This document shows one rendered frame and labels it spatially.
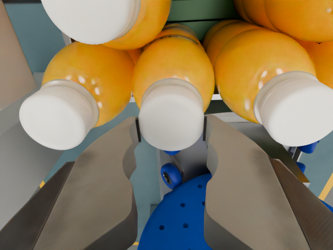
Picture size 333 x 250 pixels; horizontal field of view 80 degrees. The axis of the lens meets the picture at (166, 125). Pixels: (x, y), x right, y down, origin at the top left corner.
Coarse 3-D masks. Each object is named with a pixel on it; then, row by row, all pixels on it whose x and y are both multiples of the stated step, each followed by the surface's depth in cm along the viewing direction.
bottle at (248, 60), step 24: (216, 24) 26; (240, 24) 20; (216, 48) 20; (240, 48) 15; (264, 48) 14; (288, 48) 13; (216, 72) 18; (240, 72) 14; (264, 72) 13; (288, 72) 12; (312, 72) 13; (240, 96) 14
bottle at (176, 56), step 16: (160, 32) 21; (176, 32) 19; (192, 32) 23; (160, 48) 14; (176, 48) 14; (192, 48) 15; (144, 64) 14; (160, 64) 13; (176, 64) 13; (192, 64) 14; (208, 64) 15; (144, 80) 14; (160, 80) 12; (176, 80) 12; (192, 80) 13; (208, 80) 14; (144, 96) 13; (208, 96) 14
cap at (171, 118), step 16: (160, 96) 11; (176, 96) 11; (192, 96) 11; (144, 112) 11; (160, 112) 11; (176, 112) 11; (192, 112) 11; (144, 128) 12; (160, 128) 12; (176, 128) 12; (192, 128) 12; (160, 144) 12; (176, 144) 12; (192, 144) 12
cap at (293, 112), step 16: (288, 80) 12; (304, 80) 11; (272, 96) 12; (288, 96) 10; (304, 96) 10; (320, 96) 10; (272, 112) 11; (288, 112) 11; (304, 112) 11; (320, 112) 11; (272, 128) 11; (288, 128) 11; (304, 128) 11; (320, 128) 11; (288, 144) 12; (304, 144) 12
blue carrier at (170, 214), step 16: (208, 176) 33; (176, 192) 30; (192, 192) 30; (160, 208) 28; (176, 208) 28; (192, 208) 28; (160, 224) 26; (176, 224) 26; (192, 224) 26; (144, 240) 25; (160, 240) 25; (176, 240) 24; (192, 240) 24
